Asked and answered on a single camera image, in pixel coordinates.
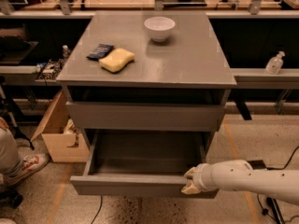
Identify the black floor cable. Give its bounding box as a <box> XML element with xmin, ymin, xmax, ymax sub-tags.
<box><xmin>90</xmin><ymin>195</ymin><xmax>104</xmax><ymax>224</ymax></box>

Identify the grey drawer cabinet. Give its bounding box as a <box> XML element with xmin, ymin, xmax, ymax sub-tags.
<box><xmin>56</xmin><ymin>10</ymin><xmax>237</xmax><ymax>142</ymax></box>

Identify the small clear bottle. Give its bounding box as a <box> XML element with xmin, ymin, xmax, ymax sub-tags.
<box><xmin>63</xmin><ymin>45</ymin><xmax>70</xmax><ymax>62</ymax></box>

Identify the open cardboard box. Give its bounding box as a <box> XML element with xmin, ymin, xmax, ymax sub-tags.
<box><xmin>31</xmin><ymin>91</ymin><xmax>89</xmax><ymax>162</ymax></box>

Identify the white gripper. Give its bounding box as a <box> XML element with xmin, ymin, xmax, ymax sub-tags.
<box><xmin>181</xmin><ymin>163</ymin><xmax>217</xmax><ymax>195</ymax></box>

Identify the black cylindrical tool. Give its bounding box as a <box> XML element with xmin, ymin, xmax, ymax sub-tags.
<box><xmin>266</xmin><ymin>197</ymin><xmax>285</xmax><ymax>224</ymax></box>

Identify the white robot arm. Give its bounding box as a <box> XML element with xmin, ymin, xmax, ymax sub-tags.
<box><xmin>181</xmin><ymin>160</ymin><xmax>299</xmax><ymax>205</ymax></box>

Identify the yellow sponge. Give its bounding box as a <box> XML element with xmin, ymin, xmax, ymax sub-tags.
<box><xmin>99</xmin><ymin>48</ymin><xmax>135</xmax><ymax>73</ymax></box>

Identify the white ceramic bowl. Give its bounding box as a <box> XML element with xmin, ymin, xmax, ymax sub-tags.
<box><xmin>144</xmin><ymin>17</ymin><xmax>176</xmax><ymax>42</ymax></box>

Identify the black power adapter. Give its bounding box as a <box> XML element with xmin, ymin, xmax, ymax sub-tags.
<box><xmin>249</xmin><ymin>160</ymin><xmax>267</xmax><ymax>170</ymax></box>

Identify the grey drawer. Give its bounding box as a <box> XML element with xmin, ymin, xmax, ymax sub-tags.
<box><xmin>71</xmin><ymin>130</ymin><xmax>206</xmax><ymax>198</ymax></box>
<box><xmin>65</xmin><ymin>102</ymin><xmax>225</xmax><ymax>132</ymax></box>

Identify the dark blue snack packet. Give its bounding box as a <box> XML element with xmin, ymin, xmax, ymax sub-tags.
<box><xmin>87</xmin><ymin>44</ymin><xmax>114</xmax><ymax>61</ymax></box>

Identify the grey top drawer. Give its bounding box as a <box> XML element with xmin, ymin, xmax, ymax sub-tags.
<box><xmin>65</xmin><ymin>102</ymin><xmax>225</xmax><ymax>132</ymax></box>

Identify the tray of small parts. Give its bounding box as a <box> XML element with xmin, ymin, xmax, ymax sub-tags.
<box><xmin>36</xmin><ymin>59</ymin><xmax>64</xmax><ymax>80</ymax></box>

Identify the black tripod stand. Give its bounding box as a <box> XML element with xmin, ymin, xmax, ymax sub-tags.
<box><xmin>0</xmin><ymin>86</ymin><xmax>35</xmax><ymax>150</ymax></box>

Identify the grey trouser leg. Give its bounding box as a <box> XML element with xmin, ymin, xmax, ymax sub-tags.
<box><xmin>0</xmin><ymin>129</ymin><xmax>23</xmax><ymax>177</ymax></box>

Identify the red white sneaker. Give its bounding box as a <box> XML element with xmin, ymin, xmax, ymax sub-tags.
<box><xmin>3</xmin><ymin>153</ymin><xmax>50</xmax><ymax>187</ymax></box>

